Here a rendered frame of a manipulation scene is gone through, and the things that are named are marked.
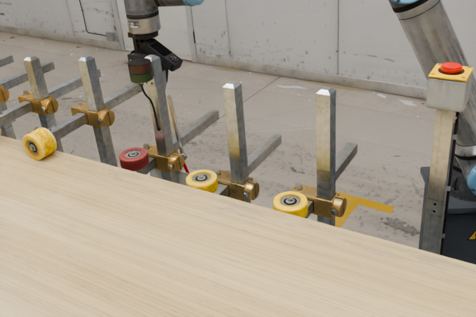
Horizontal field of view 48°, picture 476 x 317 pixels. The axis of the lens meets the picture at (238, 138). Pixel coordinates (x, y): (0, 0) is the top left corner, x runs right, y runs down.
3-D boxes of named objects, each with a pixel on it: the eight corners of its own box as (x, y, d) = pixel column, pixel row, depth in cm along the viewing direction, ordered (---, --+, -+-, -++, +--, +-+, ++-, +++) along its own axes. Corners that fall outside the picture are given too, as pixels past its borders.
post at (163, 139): (173, 199, 168) (149, 52, 146) (182, 202, 166) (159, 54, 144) (166, 206, 165) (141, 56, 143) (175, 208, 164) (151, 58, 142)
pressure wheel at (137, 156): (137, 177, 161) (131, 143, 156) (159, 182, 157) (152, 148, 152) (120, 190, 155) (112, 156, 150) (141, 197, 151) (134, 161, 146)
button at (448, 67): (442, 68, 107) (443, 60, 106) (463, 71, 105) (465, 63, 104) (438, 76, 104) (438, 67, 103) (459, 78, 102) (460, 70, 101)
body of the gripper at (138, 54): (146, 65, 162) (139, 26, 157) (169, 68, 158) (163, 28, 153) (129, 73, 157) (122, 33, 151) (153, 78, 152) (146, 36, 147)
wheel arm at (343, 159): (347, 153, 161) (347, 140, 159) (358, 155, 159) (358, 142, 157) (281, 235, 129) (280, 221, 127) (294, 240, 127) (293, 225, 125)
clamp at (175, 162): (150, 157, 166) (147, 143, 164) (185, 166, 160) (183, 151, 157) (138, 166, 162) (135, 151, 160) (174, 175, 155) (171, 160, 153)
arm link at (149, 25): (165, 11, 151) (143, 21, 143) (167, 29, 153) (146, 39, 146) (140, 10, 155) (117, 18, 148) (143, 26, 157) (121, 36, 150)
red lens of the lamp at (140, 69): (139, 64, 145) (137, 56, 144) (156, 67, 142) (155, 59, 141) (124, 72, 141) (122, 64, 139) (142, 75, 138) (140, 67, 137)
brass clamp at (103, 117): (86, 114, 174) (83, 100, 172) (117, 122, 167) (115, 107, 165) (72, 122, 169) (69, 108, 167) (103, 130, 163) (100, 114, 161)
